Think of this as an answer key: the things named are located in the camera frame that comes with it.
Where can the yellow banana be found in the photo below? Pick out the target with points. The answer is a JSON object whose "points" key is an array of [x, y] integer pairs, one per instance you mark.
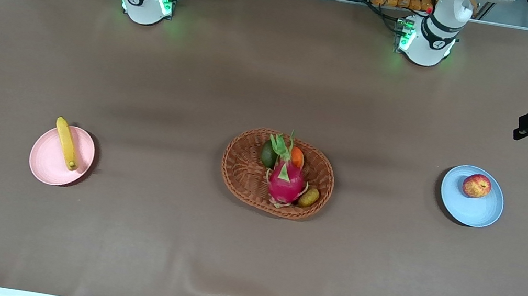
{"points": [[66, 143]]}

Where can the brown tablecloth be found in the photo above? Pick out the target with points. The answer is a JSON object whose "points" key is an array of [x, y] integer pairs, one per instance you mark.
{"points": [[200, 80]]}

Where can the pink plate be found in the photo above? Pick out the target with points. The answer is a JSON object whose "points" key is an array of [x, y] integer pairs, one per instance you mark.
{"points": [[50, 162]]}

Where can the brown green kiwi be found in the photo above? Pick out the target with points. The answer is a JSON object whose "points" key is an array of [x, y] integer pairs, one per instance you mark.
{"points": [[309, 196]]}

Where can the red yellow apple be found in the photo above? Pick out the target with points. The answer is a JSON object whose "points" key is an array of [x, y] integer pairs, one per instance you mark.
{"points": [[476, 186]]}

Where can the dark green avocado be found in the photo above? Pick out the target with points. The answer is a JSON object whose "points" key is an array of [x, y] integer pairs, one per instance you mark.
{"points": [[268, 154]]}

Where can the light blue plate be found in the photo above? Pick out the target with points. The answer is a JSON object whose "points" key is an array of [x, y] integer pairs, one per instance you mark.
{"points": [[466, 212]]}

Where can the brown wicker basket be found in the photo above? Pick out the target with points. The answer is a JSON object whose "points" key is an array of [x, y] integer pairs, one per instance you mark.
{"points": [[239, 170]]}

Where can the pink dragon fruit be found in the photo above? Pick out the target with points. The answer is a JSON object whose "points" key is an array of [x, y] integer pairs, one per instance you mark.
{"points": [[285, 183]]}

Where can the orange fruit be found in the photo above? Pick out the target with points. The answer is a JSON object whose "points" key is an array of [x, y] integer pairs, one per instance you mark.
{"points": [[297, 156]]}

